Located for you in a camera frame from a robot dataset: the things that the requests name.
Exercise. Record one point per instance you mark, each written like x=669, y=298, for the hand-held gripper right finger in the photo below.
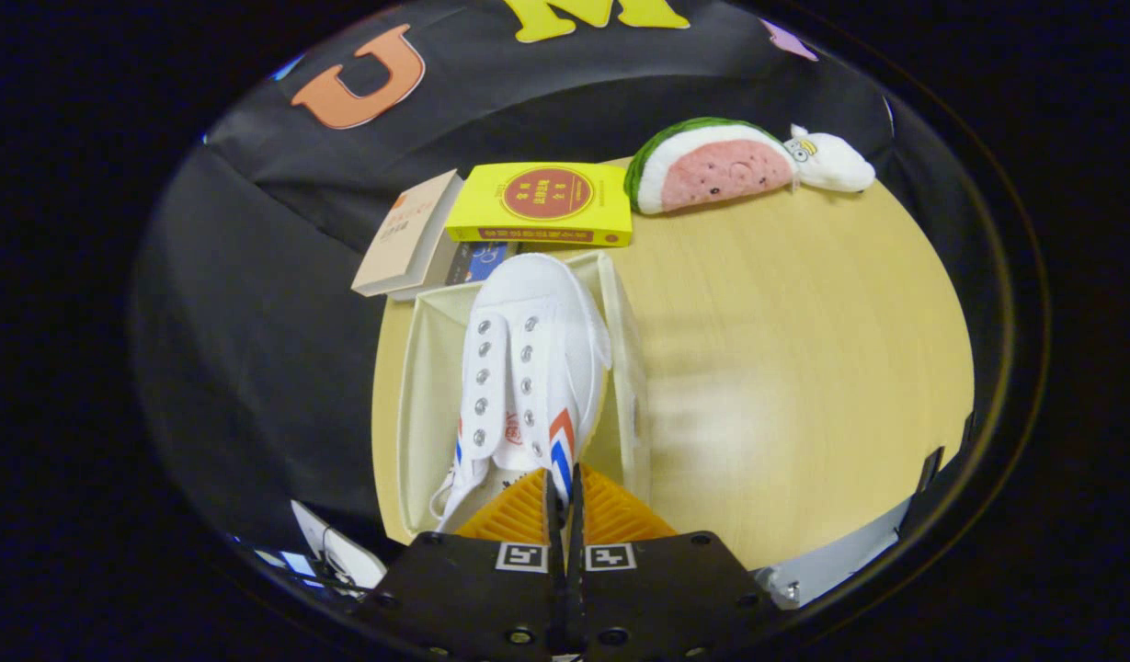
x=656, y=588

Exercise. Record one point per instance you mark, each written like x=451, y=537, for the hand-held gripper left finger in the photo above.
x=473, y=588

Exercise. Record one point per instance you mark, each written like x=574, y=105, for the cream fabric storage box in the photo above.
x=422, y=414

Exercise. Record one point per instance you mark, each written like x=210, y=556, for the white shoe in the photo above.
x=537, y=294

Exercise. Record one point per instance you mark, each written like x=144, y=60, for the white laptop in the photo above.
x=339, y=550

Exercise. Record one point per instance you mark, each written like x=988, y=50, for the lit screen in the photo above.
x=284, y=561

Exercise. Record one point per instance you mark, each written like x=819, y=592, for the blue book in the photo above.
x=482, y=262

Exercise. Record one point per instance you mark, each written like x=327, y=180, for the beige book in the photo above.
x=408, y=230

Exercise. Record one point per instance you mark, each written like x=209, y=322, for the yellow book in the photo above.
x=601, y=198

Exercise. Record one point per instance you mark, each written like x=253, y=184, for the watermelon slice plush toy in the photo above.
x=712, y=170

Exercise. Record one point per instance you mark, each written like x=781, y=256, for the white plush toy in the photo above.
x=836, y=164

